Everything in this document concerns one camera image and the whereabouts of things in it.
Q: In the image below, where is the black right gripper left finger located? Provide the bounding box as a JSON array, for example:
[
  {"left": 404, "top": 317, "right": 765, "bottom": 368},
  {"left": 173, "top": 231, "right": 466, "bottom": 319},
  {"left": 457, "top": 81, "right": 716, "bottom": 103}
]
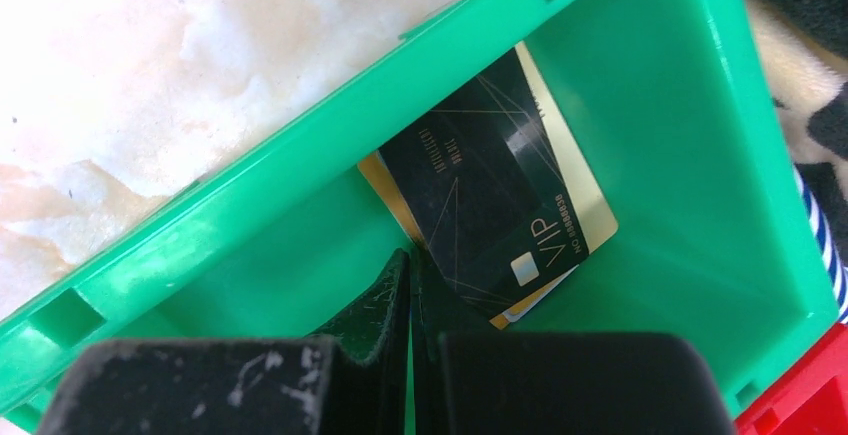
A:
[{"left": 38, "top": 250, "right": 411, "bottom": 434}]

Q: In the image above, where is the black VIP card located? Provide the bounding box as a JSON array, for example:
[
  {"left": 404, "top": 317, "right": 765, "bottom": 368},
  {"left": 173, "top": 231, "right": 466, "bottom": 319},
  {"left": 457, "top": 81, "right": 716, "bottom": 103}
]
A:
[{"left": 377, "top": 47, "right": 592, "bottom": 319}]

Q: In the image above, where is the red plastic bin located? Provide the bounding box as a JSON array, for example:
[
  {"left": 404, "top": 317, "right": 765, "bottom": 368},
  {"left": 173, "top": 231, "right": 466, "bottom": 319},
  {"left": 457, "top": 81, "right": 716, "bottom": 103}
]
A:
[{"left": 735, "top": 323, "right": 847, "bottom": 435}]

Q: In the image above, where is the green plastic bin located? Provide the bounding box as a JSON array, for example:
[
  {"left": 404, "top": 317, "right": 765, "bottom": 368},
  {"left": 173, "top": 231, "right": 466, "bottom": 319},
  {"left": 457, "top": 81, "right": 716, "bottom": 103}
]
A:
[{"left": 1, "top": 0, "right": 837, "bottom": 431}]

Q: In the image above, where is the black floral blanket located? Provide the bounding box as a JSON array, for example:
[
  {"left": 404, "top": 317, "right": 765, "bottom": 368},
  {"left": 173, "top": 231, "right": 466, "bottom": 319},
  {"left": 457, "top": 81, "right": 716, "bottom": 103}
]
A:
[{"left": 732, "top": 0, "right": 848, "bottom": 221}]

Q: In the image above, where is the blue striped cloth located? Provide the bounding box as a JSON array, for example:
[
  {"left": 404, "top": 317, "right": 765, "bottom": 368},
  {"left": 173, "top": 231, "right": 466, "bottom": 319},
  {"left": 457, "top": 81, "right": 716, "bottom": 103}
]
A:
[{"left": 793, "top": 167, "right": 847, "bottom": 325}]

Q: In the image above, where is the gold card stack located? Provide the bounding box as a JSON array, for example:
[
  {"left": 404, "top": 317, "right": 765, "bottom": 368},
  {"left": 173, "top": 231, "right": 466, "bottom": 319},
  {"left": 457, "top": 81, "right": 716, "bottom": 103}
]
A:
[{"left": 357, "top": 41, "right": 620, "bottom": 331}]

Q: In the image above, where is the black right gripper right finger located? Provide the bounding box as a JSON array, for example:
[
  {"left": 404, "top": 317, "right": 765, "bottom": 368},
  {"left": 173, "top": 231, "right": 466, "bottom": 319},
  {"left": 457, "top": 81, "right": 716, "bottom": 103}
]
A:
[{"left": 410, "top": 253, "right": 735, "bottom": 434}]

